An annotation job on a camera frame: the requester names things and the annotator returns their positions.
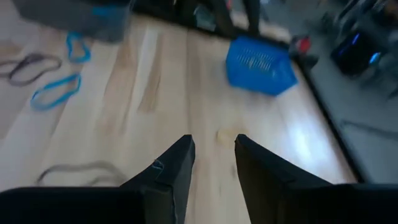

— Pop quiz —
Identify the blue plastic basket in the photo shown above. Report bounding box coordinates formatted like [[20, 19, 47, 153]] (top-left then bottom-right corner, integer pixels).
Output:
[[224, 34, 299, 97]]

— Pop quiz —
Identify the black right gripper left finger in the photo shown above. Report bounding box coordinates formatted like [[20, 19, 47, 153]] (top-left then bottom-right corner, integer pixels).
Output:
[[0, 134, 197, 224]]

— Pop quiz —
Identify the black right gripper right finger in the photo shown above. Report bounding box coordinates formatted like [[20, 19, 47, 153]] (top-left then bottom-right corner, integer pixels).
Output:
[[234, 134, 398, 224]]

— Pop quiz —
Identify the clear grey plastic bin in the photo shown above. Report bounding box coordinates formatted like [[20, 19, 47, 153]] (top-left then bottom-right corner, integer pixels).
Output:
[[11, 0, 136, 44]]

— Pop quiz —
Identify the long black rubber band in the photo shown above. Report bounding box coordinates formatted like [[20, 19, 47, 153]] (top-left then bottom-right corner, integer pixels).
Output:
[[35, 160, 129, 188]]

